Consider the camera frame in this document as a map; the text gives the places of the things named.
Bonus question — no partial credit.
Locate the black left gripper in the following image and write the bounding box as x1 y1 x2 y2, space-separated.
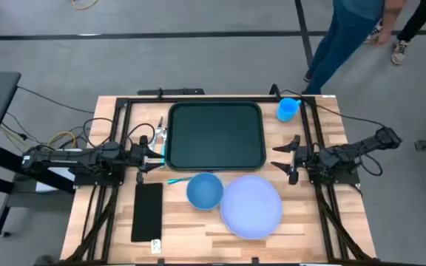
129 135 166 185

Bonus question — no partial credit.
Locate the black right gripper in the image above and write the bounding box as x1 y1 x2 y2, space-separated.
271 134 312 185

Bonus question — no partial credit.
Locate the pale table knife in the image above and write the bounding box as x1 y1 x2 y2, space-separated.
149 115 164 152

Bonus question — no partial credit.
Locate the blue plastic fork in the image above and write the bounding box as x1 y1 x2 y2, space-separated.
166 176 194 185

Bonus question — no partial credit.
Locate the light blue plastic mug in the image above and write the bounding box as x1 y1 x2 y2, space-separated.
275 97 302 123

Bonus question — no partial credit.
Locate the blue plastic bowl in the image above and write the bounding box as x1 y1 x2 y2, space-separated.
186 172 224 211

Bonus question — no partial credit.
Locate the pale purple plastic plate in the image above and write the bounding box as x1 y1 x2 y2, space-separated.
219 174 284 240

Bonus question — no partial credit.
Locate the dark green serving tray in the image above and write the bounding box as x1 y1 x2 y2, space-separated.
165 100 267 171

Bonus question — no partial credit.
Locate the black flat bar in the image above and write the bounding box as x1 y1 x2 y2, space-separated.
138 87 206 96

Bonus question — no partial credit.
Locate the person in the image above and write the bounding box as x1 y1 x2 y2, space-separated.
362 0 426 67
303 0 408 95

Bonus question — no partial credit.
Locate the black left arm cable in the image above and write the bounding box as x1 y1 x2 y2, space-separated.
126 123 158 147

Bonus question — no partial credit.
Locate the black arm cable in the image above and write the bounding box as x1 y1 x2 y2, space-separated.
126 123 158 147
279 89 388 129

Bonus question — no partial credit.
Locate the black looped cable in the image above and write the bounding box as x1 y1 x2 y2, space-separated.
82 117 115 149

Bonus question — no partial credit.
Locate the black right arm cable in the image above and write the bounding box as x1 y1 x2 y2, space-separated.
279 89 388 129

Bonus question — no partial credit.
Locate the black aluminium table frame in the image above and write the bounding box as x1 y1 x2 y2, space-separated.
60 94 379 266

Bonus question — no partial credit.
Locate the yellow cable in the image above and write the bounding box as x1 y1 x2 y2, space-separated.
71 0 100 11
47 131 78 149

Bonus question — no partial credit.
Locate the long black floor cable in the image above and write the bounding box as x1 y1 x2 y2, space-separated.
16 85 95 115

